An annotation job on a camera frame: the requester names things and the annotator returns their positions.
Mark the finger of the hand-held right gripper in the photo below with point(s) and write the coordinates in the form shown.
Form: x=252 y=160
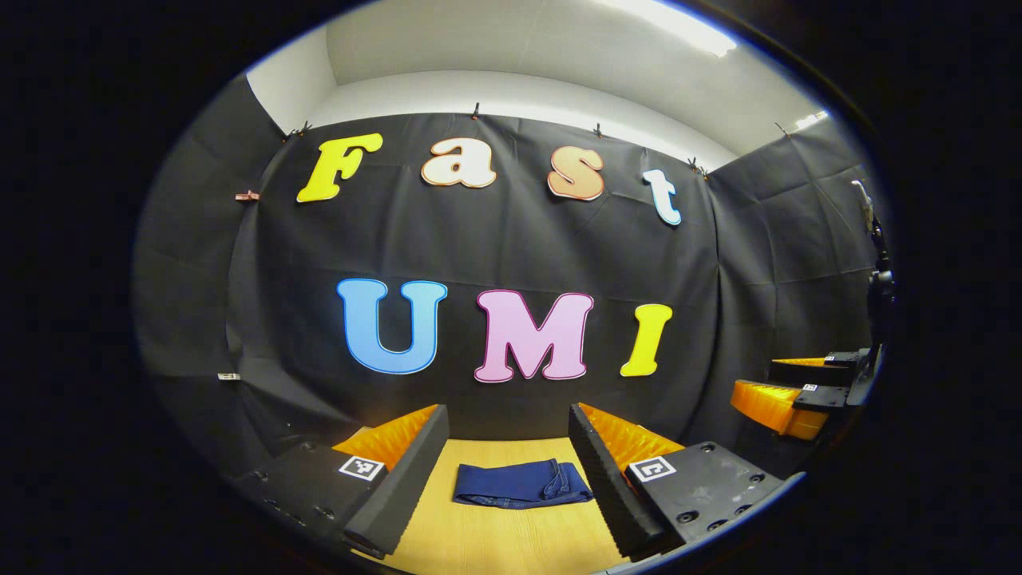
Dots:
x=814 y=374
x=774 y=407

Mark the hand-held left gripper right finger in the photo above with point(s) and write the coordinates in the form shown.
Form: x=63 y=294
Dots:
x=603 y=479

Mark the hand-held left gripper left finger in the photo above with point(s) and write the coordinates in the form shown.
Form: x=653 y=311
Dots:
x=411 y=479

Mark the blue jeans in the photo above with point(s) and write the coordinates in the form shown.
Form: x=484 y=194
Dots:
x=511 y=483

